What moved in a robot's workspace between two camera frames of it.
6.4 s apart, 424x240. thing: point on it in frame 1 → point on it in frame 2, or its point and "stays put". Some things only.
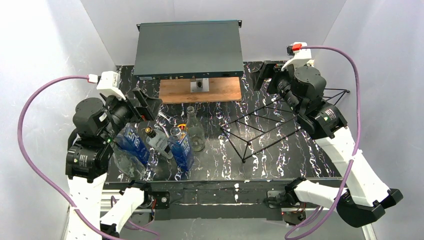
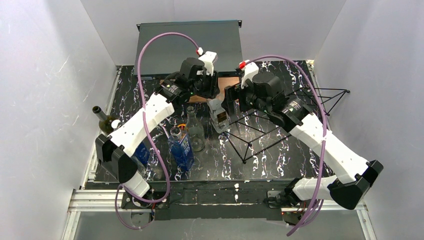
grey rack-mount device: [185, 49] stays put
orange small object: [182, 126] stays put
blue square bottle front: [181, 148] stays put
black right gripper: [271, 77] → [238, 96]
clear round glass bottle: [196, 132] stays put
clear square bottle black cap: [158, 139] → [219, 118]
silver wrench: [173, 120] stays put
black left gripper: [139, 105] → [210, 85]
